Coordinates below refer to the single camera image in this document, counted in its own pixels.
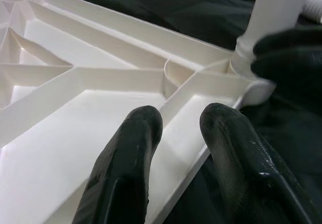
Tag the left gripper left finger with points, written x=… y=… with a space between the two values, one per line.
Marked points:
x=120 y=163

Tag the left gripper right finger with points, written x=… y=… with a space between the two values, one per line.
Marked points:
x=251 y=173

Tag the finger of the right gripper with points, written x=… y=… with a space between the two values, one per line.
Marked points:
x=289 y=63

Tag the white plastic table leg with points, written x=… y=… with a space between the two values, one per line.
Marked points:
x=274 y=12
x=314 y=6

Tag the white plastic table top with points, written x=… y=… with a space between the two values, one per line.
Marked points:
x=75 y=58

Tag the black table cloth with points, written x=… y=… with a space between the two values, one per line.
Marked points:
x=201 y=12

